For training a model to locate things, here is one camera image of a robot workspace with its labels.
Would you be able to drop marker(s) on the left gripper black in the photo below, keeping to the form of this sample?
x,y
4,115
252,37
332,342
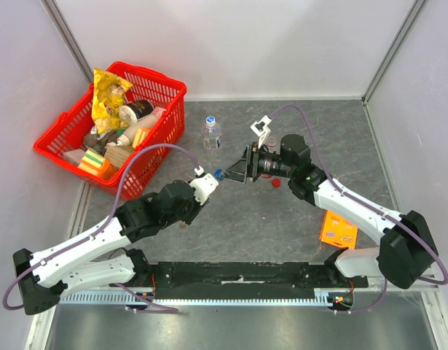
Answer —
x,y
197,208

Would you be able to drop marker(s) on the blue bottle cap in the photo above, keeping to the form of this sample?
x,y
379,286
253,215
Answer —
x,y
218,174

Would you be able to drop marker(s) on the white cable duct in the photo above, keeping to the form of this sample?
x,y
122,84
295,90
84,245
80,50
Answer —
x,y
119,297

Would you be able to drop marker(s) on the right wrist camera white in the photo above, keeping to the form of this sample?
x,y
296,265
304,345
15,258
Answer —
x,y
262,130

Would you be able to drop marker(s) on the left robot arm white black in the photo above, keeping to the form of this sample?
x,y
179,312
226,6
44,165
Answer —
x,y
42,277

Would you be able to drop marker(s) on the yellow wafer pack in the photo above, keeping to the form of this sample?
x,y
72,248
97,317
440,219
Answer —
x,y
140,135

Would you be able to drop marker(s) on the red plastic basket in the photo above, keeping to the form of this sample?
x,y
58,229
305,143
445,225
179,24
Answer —
x,y
117,135

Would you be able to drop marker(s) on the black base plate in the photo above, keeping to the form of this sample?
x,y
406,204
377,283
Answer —
x,y
300,274

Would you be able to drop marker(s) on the orange packet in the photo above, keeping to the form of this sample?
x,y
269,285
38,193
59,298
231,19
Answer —
x,y
106,171

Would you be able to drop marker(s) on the small clear water bottle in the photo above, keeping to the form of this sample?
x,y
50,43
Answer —
x,y
212,133

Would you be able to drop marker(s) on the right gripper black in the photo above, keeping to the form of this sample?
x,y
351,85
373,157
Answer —
x,y
250,163

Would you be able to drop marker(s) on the brown cup with lid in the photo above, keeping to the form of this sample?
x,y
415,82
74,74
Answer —
x,y
131,113

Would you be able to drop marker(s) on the orange snack box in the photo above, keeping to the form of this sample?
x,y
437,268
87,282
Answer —
x,y
338,232

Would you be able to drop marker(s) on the red label clear bottle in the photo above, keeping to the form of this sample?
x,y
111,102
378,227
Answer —
x,y
271,142

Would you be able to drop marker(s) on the beige sauce bottle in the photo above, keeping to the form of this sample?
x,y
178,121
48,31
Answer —
x,y
147,122

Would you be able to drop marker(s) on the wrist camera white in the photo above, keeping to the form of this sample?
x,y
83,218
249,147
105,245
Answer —
x,y
203,184
262,130

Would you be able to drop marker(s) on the wooden block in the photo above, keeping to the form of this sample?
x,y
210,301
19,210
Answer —
x,y
118,155

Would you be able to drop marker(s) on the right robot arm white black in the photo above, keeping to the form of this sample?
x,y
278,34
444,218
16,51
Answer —
x,y
405,248

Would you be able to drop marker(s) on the striped yellow green sponge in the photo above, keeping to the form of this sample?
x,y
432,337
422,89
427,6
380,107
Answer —
x,y
91,162

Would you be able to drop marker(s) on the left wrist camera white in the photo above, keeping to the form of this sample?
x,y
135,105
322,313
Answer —
x,y
203,184

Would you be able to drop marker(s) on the yellow chips bag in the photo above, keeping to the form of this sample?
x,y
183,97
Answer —
x,y
109,91

